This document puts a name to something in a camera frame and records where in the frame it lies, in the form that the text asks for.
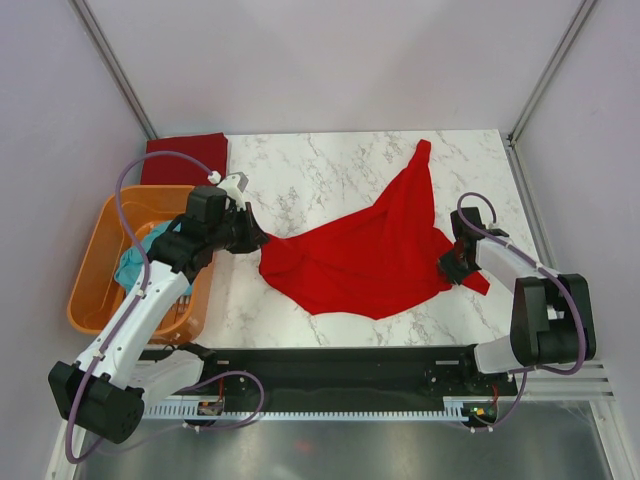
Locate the aluminium frame post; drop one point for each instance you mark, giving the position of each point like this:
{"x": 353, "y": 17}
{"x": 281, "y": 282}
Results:
{"x": 559, "y": 55}
{"x": 107, "y": 54}

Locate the left aluminium frame post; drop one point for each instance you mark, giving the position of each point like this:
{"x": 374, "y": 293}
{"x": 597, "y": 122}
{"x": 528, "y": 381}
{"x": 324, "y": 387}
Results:
{"x": 107, "y": 54}

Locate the orange plastic basket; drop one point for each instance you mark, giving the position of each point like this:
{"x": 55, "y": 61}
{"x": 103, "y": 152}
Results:
{"x": 96, "y": 296}

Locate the right aluminium frame post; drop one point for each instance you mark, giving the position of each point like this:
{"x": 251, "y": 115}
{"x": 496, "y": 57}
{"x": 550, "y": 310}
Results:
{"x": 559, "y": 55}

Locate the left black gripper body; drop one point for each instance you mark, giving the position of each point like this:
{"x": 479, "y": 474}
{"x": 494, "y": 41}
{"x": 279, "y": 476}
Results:
{"x": 232, "y": 233}

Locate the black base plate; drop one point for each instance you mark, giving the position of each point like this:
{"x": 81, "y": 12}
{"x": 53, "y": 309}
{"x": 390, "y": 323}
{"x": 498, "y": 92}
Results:
{"x": 348, "y": 380}

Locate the bright red t shirt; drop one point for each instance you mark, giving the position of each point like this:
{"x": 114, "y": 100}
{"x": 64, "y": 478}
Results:
{"x": 376, "y": 262}

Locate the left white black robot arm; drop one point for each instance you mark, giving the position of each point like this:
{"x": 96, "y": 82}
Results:
{"x": 103, "y": 391}

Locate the teal t shirt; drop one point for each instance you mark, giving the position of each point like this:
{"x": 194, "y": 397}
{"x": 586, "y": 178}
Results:
{"x": 131, "y": 261}

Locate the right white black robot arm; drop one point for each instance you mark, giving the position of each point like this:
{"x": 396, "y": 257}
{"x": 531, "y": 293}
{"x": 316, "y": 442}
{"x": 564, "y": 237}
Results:
{"x": 551, "y": 321}

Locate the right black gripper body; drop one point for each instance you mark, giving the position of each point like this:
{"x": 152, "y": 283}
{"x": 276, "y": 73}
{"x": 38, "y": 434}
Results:
{"x": 456, "y": 268}

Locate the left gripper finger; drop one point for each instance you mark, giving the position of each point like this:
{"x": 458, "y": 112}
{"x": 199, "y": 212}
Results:
{"x": 256, "y": 239}
{"x": 249, "y": 221}

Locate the folded dark red t shirt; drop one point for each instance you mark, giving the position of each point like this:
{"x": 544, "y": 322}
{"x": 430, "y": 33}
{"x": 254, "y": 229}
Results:
{"x": 209, "y": 149}

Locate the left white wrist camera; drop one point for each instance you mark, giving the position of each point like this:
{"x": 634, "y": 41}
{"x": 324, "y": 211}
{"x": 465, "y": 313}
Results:
{"x": 234, "y": 185}

